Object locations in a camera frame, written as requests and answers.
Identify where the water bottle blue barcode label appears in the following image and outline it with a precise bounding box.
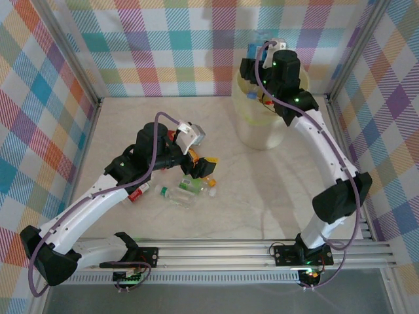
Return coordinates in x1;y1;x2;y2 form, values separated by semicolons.
247;41;273;61

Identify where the green label plastic bottle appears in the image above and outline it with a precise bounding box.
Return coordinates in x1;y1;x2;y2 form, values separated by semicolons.
178;175;210;194

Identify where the clear bottle green neck band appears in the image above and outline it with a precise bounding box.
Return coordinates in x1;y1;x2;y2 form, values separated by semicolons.
153;184;197;210

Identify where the clear bottle red label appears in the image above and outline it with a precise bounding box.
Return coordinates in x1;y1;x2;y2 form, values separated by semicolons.
126;182;152;205

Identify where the translucent yellow round bin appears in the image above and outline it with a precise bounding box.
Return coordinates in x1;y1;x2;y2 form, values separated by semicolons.
232;63;310;150

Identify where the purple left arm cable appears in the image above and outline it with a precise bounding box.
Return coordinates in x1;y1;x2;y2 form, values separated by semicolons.
27;112;184;298

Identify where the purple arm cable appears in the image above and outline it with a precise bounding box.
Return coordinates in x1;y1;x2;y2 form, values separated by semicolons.
27;112;184;298
257;39;364;290

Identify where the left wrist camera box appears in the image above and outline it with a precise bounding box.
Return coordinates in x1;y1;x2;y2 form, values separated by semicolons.
174;121;208;155

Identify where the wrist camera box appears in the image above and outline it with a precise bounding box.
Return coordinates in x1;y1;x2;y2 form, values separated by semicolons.
174;121;208;155
268;38;289;53

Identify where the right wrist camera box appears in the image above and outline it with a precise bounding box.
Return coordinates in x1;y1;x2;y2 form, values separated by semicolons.
268;38;289;53

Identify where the aluminium table edge rail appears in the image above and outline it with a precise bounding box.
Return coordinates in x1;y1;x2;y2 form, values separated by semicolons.
325;96;377;243
56;97;105;246

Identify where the aluminium frame post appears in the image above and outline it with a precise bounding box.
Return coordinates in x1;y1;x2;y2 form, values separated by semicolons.
32;0;101;104
327;0;392;101

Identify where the aluminium mounting rail beam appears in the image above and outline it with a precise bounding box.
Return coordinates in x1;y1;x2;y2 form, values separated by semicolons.
35;237;397;273

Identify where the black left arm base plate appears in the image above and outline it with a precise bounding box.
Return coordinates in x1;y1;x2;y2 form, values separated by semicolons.
99;247;160;270

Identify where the grey slotted cable duct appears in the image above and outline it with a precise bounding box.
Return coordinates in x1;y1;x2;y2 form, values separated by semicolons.
52;273;302;286

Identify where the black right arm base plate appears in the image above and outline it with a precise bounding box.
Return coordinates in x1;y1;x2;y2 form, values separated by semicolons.
272;243;335;266

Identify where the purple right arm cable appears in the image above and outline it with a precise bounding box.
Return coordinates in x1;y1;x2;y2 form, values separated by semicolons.
257;39;364;290

